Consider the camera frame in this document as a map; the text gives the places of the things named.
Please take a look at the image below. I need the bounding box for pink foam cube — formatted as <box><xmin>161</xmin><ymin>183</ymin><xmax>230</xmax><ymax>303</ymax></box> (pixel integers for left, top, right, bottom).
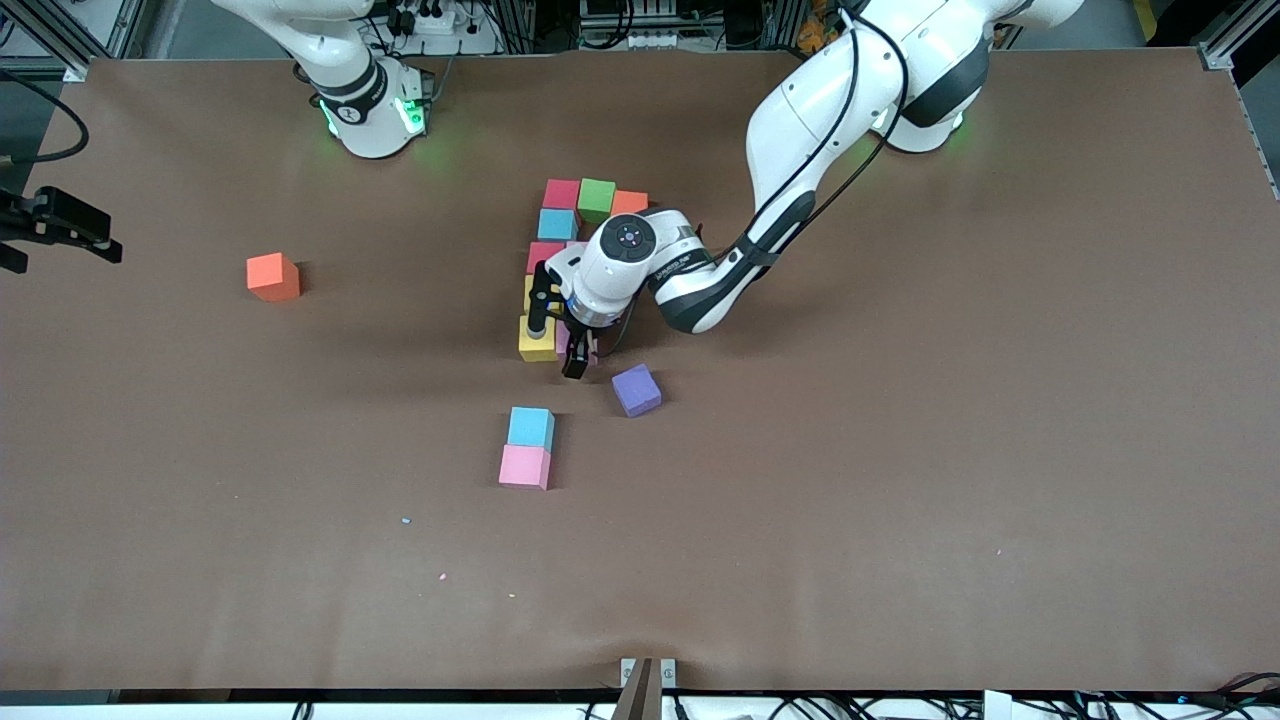
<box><xmin>554</xmin><ymin>320</ymin><xmax>601</xmax><ymax>368</ymax></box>
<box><xmin>498</xmin><ymin>444</ymin><xmax>553</xmax><ymax>492</ymax></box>

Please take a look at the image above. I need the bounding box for purple foam cube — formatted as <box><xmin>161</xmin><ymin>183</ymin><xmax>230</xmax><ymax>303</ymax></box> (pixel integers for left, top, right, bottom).
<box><xmin>610</xmin><ymin>363</ymin><xmax>664</xmax><ymax>419</ymax></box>

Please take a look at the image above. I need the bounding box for green foam cube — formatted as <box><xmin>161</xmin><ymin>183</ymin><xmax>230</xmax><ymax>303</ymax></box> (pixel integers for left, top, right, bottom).
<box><xmin>577</xmin><ymin>178</ymin><xmax>618</xmax><ymax>226</ymax></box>

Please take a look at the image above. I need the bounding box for cyan foam cube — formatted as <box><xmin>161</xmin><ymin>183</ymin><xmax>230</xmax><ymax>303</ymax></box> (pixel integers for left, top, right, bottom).
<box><xmin>506</xmin><ymin>406</ymin><xmax>557</xmax><ymax>453</ymax></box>

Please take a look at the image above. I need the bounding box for grey equipment rack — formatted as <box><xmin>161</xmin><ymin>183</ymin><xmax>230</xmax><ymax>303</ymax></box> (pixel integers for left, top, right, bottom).
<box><xmin>578</xmin><ymin>0</ymin><xmax>721</xmax><ymax>51</ymax></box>

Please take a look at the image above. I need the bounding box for brown table cover sheet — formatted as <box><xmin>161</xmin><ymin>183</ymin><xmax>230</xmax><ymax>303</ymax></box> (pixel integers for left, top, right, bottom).
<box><xmin>0</xmin><ymin>50</ymin><xmax>1280</xmax><ymax>693</ymax></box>

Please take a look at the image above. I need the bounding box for white power strip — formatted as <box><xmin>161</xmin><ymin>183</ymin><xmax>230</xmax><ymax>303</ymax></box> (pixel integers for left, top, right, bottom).
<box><xmin>372</xmin><ymin>0</ymin><xmax>501</xmax><ymax>56</ymax></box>

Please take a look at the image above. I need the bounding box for bag of orange balls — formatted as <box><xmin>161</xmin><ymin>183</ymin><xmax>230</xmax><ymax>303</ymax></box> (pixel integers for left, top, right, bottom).
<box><xmin>798</xmin><ymin>0</ymin><xmax>841</xmax><ymax>53</ymax></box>

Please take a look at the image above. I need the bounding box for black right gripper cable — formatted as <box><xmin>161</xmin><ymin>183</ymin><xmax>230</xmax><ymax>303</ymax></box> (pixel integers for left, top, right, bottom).
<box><xmin>0</xmin><ymin>68</ymin><xmax>90</xmax><ymax>167</ymax></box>

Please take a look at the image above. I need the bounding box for aluminium frame rail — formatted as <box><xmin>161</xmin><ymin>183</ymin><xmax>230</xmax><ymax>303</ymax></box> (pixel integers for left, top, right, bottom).
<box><xmin>0</xmin><ymin>0</ymin><xmax>91</xmax><ymax>83</ymax></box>

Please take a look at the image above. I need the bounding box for aluminium frame post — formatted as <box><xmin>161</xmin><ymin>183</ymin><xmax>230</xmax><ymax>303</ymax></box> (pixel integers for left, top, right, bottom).
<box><xmin>100</xmin><ymin>0</ymin><xmax>181</xmax><ymax>61</ymax></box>

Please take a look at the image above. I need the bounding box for small metal bracket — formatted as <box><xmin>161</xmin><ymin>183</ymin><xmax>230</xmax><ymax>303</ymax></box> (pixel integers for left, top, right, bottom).
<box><xmin>620</xmin><ymin>657</ymin><xmax>678</xmax><ymax>691</ymax></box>

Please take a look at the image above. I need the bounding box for dark camera mount post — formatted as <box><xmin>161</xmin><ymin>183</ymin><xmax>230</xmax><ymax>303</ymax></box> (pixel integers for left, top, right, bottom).
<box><xmin>610</xmin><ymin>657</ymin><xmax>665</xmax><ymax>720</ymax></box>

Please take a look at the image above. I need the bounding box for aluminium frame corner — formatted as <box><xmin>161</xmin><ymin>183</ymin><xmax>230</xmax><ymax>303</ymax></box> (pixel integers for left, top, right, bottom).
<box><xmin>1198</xmin><ymin>0</ymin><xmax>1280</xmax><ymax>71</ymax></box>

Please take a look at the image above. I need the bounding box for silver table edge rail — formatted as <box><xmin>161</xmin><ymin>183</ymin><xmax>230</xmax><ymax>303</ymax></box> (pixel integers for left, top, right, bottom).
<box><xmin>1232</xmin><ymin>68</ymin><xmax>1280</xmax><ymax>201</ymax></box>

